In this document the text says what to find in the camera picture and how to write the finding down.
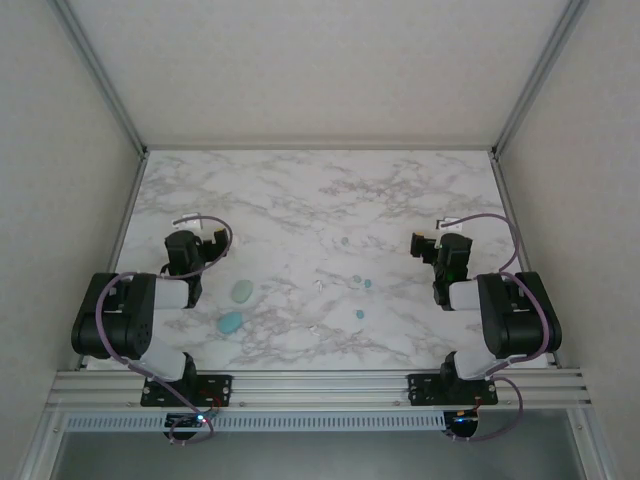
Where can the pale green earbud charging case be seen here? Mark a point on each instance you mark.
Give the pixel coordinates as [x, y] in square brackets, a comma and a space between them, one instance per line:
[242, 291]

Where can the teal earbud charging case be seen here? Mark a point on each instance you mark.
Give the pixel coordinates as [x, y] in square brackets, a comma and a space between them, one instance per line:
[230, 323]

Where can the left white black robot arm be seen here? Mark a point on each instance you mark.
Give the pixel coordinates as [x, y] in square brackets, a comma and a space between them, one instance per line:
[130, 320]

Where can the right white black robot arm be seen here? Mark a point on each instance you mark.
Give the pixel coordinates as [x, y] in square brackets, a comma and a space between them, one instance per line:
[510, 320]

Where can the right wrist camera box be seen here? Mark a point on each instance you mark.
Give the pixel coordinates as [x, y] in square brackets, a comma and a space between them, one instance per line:
[452, 223]

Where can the aluminium table side rail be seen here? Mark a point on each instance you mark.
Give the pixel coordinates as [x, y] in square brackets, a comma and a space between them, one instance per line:
[509, 200]
[125, 220]

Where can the aluminium table end rail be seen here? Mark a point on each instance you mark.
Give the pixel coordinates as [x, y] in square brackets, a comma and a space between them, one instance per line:
[320, 148]

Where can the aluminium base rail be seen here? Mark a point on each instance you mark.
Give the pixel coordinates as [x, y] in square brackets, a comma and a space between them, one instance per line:
[320, 387]

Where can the aluminium frame corner post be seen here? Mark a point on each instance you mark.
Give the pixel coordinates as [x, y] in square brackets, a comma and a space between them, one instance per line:
[540, 75]
[100, 75]

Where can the aluminium lower frame bar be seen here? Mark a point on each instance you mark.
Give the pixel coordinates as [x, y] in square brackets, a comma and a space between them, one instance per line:
[592, 445]
[42, 445]

